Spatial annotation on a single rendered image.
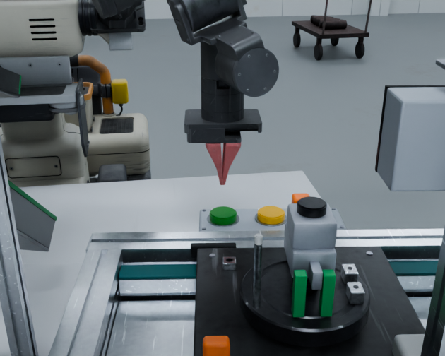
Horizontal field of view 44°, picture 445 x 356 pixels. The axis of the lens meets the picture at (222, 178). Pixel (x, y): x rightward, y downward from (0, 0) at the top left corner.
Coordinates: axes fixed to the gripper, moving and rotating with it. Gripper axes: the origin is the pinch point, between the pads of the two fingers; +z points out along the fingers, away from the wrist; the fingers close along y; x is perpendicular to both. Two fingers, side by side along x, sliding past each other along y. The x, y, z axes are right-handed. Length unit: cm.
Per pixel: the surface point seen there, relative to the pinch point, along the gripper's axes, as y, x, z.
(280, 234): 7.9, -4.9, 6.6
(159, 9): -71, 858, 88
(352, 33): 160, 539, 73
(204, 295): -2.7, -19.9, 5.6
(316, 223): 8.3, -24.3, -5.9
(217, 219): -0.7, -1.9, 5.6
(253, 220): 4.5, -0.7, 6.6
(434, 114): 13.5, -35.2, -20.5
